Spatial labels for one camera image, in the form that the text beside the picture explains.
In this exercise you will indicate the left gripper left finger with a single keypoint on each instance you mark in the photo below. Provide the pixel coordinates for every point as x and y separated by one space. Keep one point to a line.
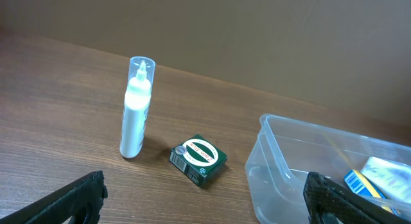
78 202

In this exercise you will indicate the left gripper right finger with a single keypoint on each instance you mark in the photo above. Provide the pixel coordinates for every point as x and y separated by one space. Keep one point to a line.
329 202

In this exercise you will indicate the blue VapoDrops box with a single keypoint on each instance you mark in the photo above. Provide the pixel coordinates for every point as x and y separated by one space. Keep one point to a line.
370 182

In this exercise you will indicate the white medicine box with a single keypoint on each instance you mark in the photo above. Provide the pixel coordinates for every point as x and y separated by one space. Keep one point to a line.
400 171

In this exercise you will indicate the green Zam-Buk box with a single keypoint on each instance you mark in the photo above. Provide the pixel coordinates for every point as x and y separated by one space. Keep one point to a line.
198 159

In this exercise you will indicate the clear plastic container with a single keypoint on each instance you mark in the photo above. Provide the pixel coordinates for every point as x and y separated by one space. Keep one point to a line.
285 152

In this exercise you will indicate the white spray bottle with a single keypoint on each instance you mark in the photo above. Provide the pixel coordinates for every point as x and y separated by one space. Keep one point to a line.
136 105

